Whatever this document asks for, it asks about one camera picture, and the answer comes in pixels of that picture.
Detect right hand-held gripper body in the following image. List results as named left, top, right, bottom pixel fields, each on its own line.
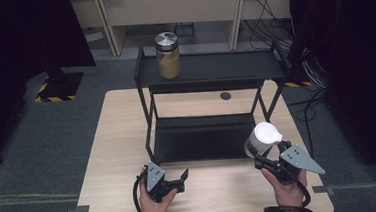
left=253, top=142, right=327, bottom=186

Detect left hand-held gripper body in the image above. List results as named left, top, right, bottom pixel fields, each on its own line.
left=142, top=159, right=181, bottom=204

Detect white plastic jar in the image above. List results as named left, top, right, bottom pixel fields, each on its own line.
left=241, top=120, right=285, bottom=159

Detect black metal shelf rack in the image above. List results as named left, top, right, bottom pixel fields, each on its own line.
left=132, top=36, right=299, bottom=167

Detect glass jar with metal lid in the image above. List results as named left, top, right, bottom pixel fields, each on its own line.
left=154, top=31, right=182, bottom=81

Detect person's right hand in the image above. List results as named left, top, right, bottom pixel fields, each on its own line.
left=260, top=165, right=312, bottom=212

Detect black stand with striped base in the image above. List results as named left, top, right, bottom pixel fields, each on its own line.
left=280, top=41, right=313, bottom=89
left=32, top=63, right=86, bottom=105

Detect black curtain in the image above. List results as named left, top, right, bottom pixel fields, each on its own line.
left=289, top=0, right=376, bottom=210
left=0, top=0, right=103, bottom=172

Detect small black box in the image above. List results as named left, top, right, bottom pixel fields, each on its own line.
left=173, top=21, right=195, bottom=39

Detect grey flat board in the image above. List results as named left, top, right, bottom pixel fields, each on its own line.
left=84, top=31, right=105, bottom=44

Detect beige office desk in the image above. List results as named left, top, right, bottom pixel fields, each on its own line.
left=67, top=0, right=302, bottom=62

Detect left hand-held gripper black cable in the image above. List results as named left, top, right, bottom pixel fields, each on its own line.
left=131, top=173, right=151, bottom=212

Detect hand-held gripper black cable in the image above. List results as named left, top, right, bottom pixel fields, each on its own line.
left=260, top=171, right=318, bottom=212
left=131, top=173, right=151, bottom=212

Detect black floor cable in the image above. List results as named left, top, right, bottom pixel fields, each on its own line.
left=285, top=87, right=333, bottom=161

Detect right hand-held gripper black cable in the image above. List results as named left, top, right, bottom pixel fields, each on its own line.
left=260, top=171, right=318, bottom=212

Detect bundle of white cables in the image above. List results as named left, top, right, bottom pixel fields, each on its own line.
left=301, top=54, right=329, bottom=91

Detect bundle of black cables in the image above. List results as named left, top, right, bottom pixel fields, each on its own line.
left=242, top=0, right=295, bottom=52

